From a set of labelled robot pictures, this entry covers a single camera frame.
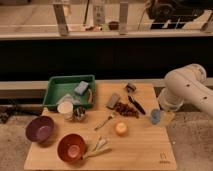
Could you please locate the green plastic tray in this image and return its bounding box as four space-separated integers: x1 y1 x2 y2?
43 75 96 111

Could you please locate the red-brown bowl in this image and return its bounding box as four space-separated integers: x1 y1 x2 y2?
57 134 86 163

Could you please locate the dark red grape bunch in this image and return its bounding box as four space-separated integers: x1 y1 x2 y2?
115 102 139 118

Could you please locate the white cup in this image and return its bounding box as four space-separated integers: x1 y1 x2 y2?
57 101 73 117

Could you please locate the orange-handled tool in tray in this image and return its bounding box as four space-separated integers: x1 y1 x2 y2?
87 88 93 104

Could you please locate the blue cup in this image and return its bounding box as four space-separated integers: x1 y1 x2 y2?
151 109 162 124

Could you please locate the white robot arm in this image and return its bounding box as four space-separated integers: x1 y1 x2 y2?
158 64 213 117

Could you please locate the small metal tin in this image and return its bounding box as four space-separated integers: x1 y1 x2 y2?
73 106 86 122

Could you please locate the grey rectangular block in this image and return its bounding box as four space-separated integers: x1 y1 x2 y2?
106 93 120 109

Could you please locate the metal fork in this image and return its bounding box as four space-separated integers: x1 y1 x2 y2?
94 112 116 131

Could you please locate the wooden board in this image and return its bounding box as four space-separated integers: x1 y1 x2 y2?
24 83 177 171

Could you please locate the blue sponge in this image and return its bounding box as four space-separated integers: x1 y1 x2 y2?
74 81 89 95

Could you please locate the small dark metal clip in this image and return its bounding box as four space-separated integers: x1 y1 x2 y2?
126 83 136 92

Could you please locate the yellow round fruit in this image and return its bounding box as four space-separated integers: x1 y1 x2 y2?
115 122 128 136

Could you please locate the purple bowl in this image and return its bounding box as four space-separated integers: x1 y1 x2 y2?
25 116 54 143

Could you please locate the black handled knife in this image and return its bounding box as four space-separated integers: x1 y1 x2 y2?
128 95 146 115

